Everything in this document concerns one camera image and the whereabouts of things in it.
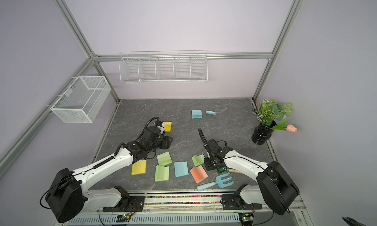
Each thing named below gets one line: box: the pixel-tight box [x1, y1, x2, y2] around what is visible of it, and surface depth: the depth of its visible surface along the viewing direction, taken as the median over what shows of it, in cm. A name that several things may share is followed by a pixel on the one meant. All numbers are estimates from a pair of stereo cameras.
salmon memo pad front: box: [189, 165, 209, 184], surface depth 84 cm
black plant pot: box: [251, 122, 275, 145], surface depth 91 cm
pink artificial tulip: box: [270, 120, 298, 133], surface depth 74 cm
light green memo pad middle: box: [156, 151, 173, 167], surface depth 89 cm
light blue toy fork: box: [196, 171, 235, 192], surface depth 81 cm
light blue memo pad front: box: [173, 161, 189, 178], surface depth 86 cm
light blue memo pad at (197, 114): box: [191, 109, 203, 119], surface depth 114 cm
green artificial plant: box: [252, 99, 293, 131], surface depth 82 cm
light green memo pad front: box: [154, 165, 170, 182], surface depth 84 cm
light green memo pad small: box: [191, 153, 205, 167], surface depth 88 cm
